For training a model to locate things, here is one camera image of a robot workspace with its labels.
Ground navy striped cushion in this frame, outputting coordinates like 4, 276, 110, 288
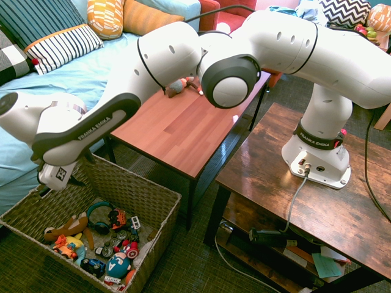
0, 0, 87, 51

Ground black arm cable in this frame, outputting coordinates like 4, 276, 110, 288
185, 4, 258, 23

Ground red armchair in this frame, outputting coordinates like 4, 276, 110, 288
198, 0, 283, 89

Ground brown plush animal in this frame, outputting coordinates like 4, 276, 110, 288
43, 212, 95, 250

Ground yellow orange toy figure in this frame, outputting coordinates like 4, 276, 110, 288
52, 234, 87, 266

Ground woven wicker basket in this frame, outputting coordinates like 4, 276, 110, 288
0, 152, 183, 293

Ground black white checked cushion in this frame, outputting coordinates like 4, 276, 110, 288
0, 29, 35, 87

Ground black white zigzag cushion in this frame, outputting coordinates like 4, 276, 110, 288
317, 0, 372, 31

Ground Captain America plush toy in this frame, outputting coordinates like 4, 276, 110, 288
104, 240, 141, 279

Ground brown grey crochet plush toy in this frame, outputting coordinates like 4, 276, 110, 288
166, 76, 205, 99

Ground pile of toy fruit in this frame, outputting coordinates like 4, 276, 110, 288
354, 23, 381, 46

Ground black power brick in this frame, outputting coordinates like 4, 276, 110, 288
248, 227, 298, 248

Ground black power cable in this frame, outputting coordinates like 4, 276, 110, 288
362, 108, 391, 223

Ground green paper note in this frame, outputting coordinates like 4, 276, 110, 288
310, 252, 343, 279

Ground orange ball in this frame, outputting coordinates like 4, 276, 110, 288
123, 268, 137, 287

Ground blue black headphones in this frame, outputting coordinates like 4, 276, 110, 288
86, 201, 116, 236

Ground orange white patterned cushion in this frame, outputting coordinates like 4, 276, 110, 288
366, 2, 391, 33
86, 0, 125, 41

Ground orange toy fire truck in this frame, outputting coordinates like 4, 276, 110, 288
108, 208, 142, 236

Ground dark rustic wood table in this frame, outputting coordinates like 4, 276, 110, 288
203, 102, 391, 293

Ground blue toy car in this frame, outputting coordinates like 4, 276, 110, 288
80, 258, 107, 278

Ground grey base cable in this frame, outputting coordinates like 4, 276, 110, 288
279, 167, 311, 234

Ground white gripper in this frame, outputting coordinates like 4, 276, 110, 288
37, 162, 87, 197

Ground plain orange cushion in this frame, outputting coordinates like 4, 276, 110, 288
122, 0, 186, 37

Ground white floor cable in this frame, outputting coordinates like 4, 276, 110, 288
213, 233, 277, 293

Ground reddish wood side table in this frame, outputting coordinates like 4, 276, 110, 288
103, 70, 272, 231

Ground red white toy ladder truck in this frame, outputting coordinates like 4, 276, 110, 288
103, 274, 127, 292

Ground white striped cushion orange trim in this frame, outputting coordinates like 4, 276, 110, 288
24, 23, 104, 76

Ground black game controller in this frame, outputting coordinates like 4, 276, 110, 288
95, 228, 130, 259

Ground light blue sofa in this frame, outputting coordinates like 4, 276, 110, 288
0, 0, 202, 216

